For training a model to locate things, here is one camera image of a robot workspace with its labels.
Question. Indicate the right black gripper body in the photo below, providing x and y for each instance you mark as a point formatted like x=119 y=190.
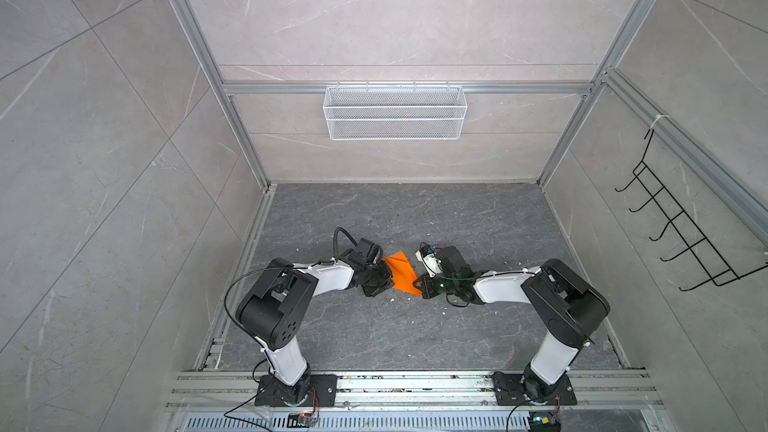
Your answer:
x=438 y=285

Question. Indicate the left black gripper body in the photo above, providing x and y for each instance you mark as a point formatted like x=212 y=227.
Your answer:
x=379 y=279

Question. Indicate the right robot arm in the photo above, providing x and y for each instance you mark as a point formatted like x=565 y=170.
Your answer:
x=570 y=308

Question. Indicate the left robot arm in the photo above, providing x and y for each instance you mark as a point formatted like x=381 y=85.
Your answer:
x=273 y=309

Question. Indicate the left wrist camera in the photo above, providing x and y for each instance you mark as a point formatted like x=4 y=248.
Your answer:
x=365 y=253

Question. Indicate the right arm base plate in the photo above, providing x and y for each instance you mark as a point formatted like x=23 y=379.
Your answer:
x=513 y=389

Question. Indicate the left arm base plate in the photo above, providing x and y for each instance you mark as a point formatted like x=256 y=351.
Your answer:
x=314 y=389

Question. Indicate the white wire mesh basket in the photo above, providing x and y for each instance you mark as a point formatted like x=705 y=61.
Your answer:
x=367 y=113

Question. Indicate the white vented cable duct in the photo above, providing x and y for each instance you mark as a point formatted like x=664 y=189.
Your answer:
x=365 y=421

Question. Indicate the aluminium mounting rail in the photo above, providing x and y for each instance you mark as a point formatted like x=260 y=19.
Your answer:
x=413 y=390

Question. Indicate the black wire hook rack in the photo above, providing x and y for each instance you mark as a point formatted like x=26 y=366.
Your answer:
x=680 y=224

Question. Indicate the white cable tie upper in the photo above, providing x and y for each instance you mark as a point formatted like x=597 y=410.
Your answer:
x=656 y=119

